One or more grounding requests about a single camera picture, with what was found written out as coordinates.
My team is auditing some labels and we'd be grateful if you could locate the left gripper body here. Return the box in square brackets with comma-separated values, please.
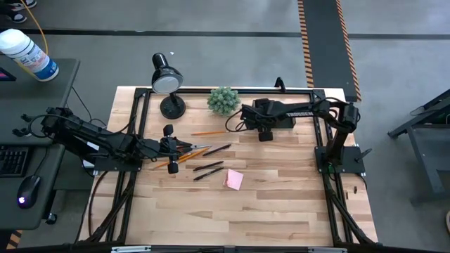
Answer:
[139, 124, 180, 175]

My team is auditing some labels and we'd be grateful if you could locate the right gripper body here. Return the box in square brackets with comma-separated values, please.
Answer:
[241, 98, 283, 143]

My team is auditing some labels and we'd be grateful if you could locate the black pen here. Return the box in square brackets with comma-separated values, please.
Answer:
[202, 143, 232, 157]
[193, 167, 225, 182]
[193, 160, 225, 172]

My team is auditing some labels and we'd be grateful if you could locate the pink sticky note pad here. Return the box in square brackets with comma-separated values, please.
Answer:
[222, 168, 245, 191]

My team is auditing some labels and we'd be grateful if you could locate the black mesh desk organizer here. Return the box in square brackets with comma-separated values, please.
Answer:
[250, 98, 297, 129]

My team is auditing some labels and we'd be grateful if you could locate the green succulent plant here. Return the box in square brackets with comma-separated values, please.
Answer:
[206, 86, 243, 117]

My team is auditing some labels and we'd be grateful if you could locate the black desk lamp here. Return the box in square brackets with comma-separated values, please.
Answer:
[150, 52, 186, 120]

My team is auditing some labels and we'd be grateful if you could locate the black striped-edge floor mat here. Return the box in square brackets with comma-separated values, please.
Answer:
[297, 0, 362, 103]

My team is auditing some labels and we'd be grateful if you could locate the black pointed lever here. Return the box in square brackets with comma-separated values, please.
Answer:
[354, 148, 373, 164]

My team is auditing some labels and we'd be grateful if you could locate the black computer desk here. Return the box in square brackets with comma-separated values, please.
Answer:
[0, 58, 96, 233]

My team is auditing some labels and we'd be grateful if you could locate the black computer mouse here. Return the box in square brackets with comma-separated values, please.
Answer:
[16, 174, 42, 210]

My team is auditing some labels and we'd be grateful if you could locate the black keyboard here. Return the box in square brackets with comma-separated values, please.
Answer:
[0, 145, 30, 179]

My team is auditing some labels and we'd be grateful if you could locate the white wipes canister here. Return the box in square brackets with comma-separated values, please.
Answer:
[0, 28, 60, 82]

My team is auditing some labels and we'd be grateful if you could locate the dark device pink screen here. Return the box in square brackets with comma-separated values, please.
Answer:
[0, 67, 17, 82]

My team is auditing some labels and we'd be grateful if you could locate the orange black striped tape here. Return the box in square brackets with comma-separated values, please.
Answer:
[6, 230, 23, 250]

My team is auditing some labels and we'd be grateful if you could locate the dark grey metal table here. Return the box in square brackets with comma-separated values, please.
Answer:
[387, 87, 450, 207]

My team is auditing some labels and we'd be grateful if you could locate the person's shoe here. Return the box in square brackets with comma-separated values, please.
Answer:
[4, 12, 28, 24]
[8, 0, 38, 10]

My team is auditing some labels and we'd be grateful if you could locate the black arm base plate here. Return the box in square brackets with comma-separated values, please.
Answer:
[314, 145, 366, 175]
[93, 154, 143, 173]

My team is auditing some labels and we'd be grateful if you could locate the black aluminium table frame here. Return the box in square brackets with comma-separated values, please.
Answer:
[75, 86, 379, 253]

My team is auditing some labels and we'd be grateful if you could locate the thick black cable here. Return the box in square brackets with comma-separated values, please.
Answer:
[86, 170, 110, 240]

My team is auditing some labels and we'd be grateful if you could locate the thin black desk cable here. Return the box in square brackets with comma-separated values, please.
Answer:
[70, 86, 108, 129]

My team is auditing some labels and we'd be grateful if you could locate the silver metal bracket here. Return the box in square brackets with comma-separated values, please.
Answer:
[308, 247, 348, 253]
[111, 245, 152, 253]

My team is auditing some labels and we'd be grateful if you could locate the black knob white ring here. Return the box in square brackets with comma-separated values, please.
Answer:
[11, 127, 34, 138]

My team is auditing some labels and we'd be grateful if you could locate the yellow cable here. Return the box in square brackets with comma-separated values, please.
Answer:
[19, 0, 49, 79]

